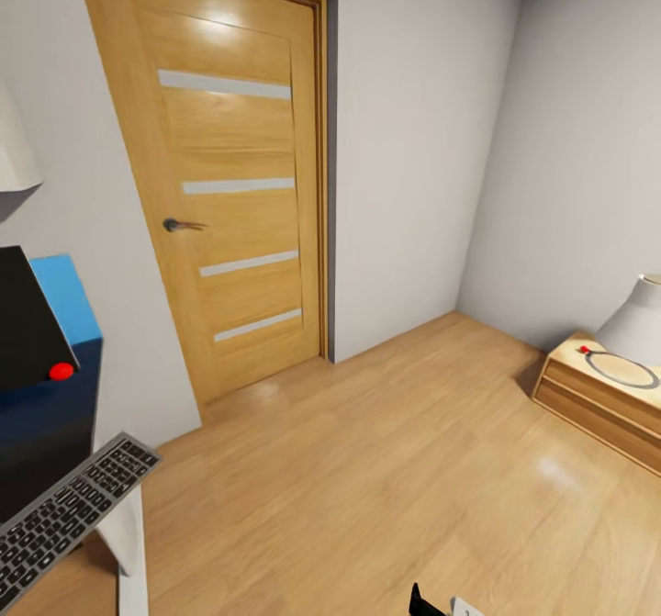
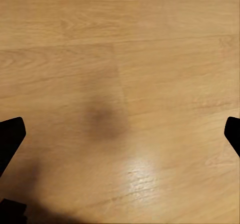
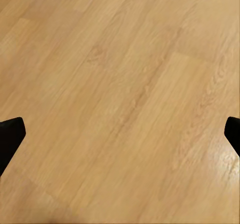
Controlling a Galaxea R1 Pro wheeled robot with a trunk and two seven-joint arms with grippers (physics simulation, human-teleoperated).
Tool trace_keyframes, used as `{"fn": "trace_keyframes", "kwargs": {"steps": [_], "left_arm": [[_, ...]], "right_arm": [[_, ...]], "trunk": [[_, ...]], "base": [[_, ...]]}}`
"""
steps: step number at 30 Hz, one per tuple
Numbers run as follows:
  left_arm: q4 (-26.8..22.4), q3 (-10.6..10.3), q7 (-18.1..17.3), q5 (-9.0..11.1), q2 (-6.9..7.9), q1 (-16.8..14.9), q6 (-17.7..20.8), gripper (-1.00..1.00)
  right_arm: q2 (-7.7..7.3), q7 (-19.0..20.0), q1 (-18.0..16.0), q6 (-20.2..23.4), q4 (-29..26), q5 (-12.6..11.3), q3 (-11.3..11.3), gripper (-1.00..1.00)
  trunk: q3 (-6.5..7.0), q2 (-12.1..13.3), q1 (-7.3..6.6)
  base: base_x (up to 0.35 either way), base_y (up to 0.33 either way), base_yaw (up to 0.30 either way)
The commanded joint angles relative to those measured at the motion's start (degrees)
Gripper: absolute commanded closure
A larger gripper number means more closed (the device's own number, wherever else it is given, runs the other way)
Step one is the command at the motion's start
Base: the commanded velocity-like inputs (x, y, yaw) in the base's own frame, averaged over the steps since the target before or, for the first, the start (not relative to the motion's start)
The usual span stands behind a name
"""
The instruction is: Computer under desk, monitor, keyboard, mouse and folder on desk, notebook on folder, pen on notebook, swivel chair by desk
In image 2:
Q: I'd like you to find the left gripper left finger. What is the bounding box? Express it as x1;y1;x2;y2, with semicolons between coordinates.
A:
0;117;26;176

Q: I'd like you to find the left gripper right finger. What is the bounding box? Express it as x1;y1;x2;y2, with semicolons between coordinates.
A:
224;117;240;157

